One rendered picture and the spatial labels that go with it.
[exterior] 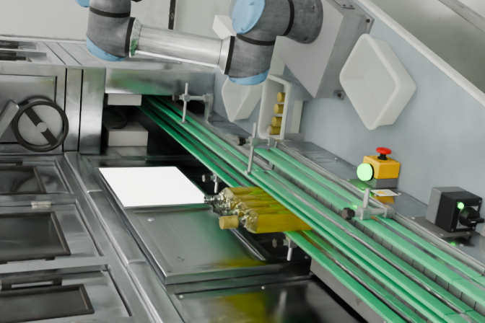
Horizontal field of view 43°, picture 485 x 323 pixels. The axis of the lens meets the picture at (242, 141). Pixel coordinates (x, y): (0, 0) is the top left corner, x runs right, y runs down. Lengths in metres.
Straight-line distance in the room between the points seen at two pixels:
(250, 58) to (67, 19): 3.69
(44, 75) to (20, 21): 2.76
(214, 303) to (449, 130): 0.72
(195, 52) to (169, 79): 0.91
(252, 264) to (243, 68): 0.56
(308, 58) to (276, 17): 0.18
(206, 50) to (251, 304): 0.72
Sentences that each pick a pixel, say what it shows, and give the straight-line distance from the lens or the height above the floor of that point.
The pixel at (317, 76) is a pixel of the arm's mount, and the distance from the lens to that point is 1.83.
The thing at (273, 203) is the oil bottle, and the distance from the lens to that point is 1.81.
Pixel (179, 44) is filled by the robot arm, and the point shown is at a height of 1.23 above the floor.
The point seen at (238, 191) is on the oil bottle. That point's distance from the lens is 1.86.
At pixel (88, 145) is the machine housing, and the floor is 1.29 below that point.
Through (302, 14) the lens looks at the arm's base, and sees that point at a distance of 1.81.
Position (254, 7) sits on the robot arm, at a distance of 1.75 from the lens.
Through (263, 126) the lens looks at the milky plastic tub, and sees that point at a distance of 2.19.
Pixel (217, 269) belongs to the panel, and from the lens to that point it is 1.71.
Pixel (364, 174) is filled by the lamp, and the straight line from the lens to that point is 1.65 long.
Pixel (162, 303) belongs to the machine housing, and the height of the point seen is 1.37.
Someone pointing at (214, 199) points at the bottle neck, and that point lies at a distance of 1.84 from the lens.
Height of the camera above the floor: 1.83
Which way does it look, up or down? 25 degrees down
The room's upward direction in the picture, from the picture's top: 90 degrees counter-clockwise
